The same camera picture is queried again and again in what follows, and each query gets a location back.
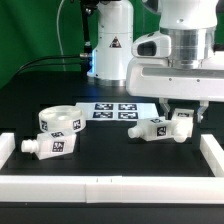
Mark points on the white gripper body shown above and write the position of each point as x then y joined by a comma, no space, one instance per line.
154,78

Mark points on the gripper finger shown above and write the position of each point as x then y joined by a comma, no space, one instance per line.
165,106
202,108

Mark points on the white right fence bar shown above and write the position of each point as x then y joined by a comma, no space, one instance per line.
213,154

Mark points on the white left fence bar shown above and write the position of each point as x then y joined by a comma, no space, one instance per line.
7,145

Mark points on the white marker sheet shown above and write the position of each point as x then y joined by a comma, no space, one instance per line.
105,111

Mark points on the white front fence bar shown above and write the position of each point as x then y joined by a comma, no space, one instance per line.
73,189

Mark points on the white fence bar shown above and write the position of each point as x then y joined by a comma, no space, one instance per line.
7,145
213,154
73,189

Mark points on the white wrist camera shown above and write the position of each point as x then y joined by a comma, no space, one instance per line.
153,44

